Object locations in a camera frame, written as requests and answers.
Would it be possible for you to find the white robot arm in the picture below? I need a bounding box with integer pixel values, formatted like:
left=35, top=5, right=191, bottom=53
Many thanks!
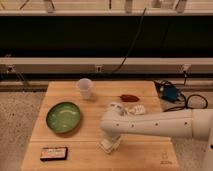
left=100, top=102, right=213, bottom=171

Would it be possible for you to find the green ceramic bowl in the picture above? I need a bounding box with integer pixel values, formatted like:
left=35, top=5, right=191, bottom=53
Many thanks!
left=46, top=102, right=81, bottom=133

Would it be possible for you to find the red chili pepper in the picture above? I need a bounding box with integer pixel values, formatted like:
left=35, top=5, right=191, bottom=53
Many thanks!
left=119, top=94, right=140, bottom=102

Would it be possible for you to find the clear plastic cup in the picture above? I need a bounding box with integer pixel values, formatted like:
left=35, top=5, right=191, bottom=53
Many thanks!
left=76, top=78, right=93, bottom=100

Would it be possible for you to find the white small carton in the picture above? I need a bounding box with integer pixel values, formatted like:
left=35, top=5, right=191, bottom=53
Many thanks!
left=126, top=105, right=146, bottom=115

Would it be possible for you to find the wooden table board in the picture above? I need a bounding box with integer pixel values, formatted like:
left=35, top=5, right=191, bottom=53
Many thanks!
left=21, top=81, right=179, bottom=171

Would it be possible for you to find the blue power adapter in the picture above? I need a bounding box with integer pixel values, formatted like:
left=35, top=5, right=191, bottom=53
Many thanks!
left=162, top=87, right=178, bottom=102

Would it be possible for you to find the dark rectangular tin box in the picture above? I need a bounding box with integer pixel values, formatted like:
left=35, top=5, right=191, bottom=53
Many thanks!
left=40, top=147, right=68, bottom=161

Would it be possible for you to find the white wall outlet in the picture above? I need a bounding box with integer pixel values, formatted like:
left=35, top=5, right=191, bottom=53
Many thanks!
left=97, top=66, right=102, bottom=72

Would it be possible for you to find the black floor cable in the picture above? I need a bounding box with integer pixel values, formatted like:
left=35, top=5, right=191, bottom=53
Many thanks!
left=153, top=79, right=209, bottom=113

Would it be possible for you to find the black hanging cable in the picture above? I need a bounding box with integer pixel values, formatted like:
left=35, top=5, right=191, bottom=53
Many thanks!
left=111, top=7, right=148, bottom=74

